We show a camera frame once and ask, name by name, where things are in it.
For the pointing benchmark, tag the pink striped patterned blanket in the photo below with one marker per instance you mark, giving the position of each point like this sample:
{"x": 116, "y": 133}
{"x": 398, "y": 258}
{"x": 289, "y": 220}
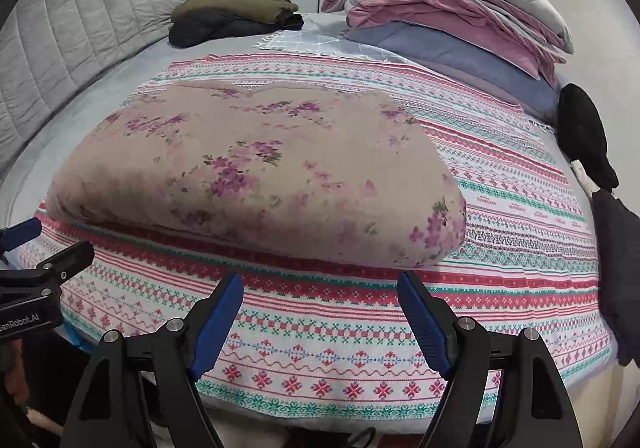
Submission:
{"x": 500, "y": 253}

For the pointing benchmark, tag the beige floral padded jacket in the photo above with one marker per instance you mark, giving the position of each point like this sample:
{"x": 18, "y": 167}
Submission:
{"x": 250, "y": 167}

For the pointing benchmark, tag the dark grey garment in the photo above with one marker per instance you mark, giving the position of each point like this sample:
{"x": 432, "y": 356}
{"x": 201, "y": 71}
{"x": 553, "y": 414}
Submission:
{"x": 615, "y": 253}

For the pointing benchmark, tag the olive green jacket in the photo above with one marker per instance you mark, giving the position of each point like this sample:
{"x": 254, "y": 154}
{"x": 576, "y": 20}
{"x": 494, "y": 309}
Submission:
{"x": 225, "y": 2}

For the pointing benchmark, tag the mauve pillow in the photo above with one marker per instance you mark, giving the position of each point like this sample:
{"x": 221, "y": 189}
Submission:
{"x": 480, "y": 82}

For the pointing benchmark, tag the bed with grey sheet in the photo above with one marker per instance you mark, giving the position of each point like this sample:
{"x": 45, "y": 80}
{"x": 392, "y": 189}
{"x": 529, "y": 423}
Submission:
{"x": 125, "y": 62}

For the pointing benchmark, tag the small black cloth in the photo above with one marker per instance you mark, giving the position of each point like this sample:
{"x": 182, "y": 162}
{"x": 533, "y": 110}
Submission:
{"x": 292, "y": 22}

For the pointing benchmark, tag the pink folded quilt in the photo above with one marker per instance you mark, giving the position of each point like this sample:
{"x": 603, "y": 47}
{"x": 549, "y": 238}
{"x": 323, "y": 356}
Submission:
{"x": 425, "y": 10}

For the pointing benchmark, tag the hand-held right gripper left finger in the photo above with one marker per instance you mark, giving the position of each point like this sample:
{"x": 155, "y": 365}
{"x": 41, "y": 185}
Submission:
{"x": 220, "y": 323}

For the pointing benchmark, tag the white patterned cloth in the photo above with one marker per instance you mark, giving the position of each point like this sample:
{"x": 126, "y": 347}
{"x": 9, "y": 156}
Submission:
{"x": 582, "y": 172}

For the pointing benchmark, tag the dark navy puffer jacket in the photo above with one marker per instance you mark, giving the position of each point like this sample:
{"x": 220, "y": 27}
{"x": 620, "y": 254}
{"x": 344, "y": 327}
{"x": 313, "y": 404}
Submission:
{"x": 200, "y": 30}

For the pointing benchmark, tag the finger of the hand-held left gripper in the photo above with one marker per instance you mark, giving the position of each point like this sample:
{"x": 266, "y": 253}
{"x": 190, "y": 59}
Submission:
{"x": 70, "y": 260}
{"x": 22, "y": 230}

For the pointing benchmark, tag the black knit garment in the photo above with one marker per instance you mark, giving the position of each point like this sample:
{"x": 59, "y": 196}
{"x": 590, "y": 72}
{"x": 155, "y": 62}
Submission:
{"x": 580, "y": 127}

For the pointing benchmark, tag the white fringed cloth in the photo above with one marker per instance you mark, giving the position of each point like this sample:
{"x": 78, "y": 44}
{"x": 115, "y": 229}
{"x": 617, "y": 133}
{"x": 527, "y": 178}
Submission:
{"x": 310, "y": 42}

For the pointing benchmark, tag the grey quilted headboard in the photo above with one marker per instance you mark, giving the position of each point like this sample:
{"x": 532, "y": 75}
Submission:
{"x": 75, "y": 17}

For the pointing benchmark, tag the blue pillow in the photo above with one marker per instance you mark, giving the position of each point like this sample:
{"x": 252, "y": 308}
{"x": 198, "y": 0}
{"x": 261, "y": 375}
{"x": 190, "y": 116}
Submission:
{"x": 450, "y": 52}

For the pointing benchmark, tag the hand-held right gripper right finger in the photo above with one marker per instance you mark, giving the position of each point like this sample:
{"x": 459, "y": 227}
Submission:
{"x": 425, "y": 323}

